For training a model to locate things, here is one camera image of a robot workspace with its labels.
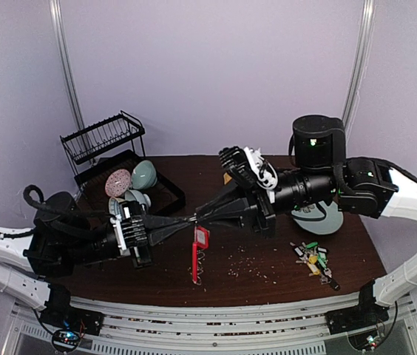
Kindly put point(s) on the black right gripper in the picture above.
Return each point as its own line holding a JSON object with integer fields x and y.
{"x": 256, "y": 211}

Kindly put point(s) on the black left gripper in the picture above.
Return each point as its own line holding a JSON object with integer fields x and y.
{"x": 134, "y": 223}

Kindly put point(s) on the red handled key ring holder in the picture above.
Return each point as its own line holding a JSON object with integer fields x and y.
{"x": 197, "y": 258}

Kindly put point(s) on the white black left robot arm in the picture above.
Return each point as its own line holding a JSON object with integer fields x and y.
{"x": 63, "y": 237}

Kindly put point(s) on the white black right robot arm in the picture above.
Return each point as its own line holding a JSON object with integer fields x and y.
{"x": 322, "y": 172}

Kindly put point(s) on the yellow dotted plate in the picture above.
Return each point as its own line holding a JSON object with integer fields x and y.
{"x": 226, "y": 178}

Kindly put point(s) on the light blue bowl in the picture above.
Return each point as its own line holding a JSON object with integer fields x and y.
{"x": 137, "y": 196}

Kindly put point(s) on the blue patterned bowl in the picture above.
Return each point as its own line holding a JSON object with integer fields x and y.
{"x": 114, "y": 206}

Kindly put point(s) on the green ceramic bowl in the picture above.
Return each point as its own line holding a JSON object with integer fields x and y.
{"x": 144, "y": 175}

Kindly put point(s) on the pink patterned bowl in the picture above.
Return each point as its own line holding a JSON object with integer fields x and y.
{"x": 117, "y": 183}

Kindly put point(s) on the black key tag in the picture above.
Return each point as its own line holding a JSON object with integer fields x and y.
{"x": 299, "y": 252}

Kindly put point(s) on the green key tag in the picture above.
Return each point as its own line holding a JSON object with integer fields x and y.
{"x": 310, "y": 245}

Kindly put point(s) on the light blue flower plate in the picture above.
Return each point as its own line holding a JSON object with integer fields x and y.
{"x": 320, "y": 218}

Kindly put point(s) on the yellow key tag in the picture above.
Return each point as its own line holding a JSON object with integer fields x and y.
{"x": 311, "y": 263}

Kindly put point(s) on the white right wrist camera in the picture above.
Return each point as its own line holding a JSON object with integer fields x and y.
{"x": 248, "y": 168}

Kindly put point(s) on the black wire dish rack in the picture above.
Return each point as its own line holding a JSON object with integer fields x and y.
{"x": 96, "y": 151}

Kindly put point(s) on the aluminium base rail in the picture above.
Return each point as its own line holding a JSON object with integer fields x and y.
{"x": 283, "y": 328}

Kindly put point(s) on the right aluminium frame post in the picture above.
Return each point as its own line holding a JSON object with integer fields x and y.
{"x": 359, "y": 61}

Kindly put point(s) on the aluminium frame post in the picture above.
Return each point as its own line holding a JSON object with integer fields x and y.
{"x": 359, "y": 61}
{"x": 58, "y": 27}

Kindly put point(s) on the left aluminium frame post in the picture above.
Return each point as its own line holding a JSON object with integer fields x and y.
{"x": 58, "y": 27}

